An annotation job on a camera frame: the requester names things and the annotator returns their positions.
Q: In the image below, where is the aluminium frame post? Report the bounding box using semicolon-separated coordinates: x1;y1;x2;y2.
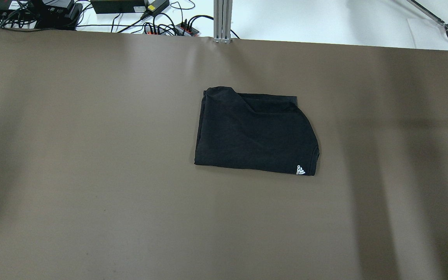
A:
213;0;233;44

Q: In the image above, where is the metal grabber tool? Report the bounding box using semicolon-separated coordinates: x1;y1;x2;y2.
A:
406;0;448;39

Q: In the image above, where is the black power adapter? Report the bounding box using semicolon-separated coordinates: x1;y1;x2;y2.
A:
140;0;170;20

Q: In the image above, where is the black printed t-shirt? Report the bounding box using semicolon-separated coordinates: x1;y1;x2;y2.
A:
194;86;320;177

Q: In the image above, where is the orange grey power strip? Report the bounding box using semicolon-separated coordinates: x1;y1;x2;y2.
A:
175;21;200;37

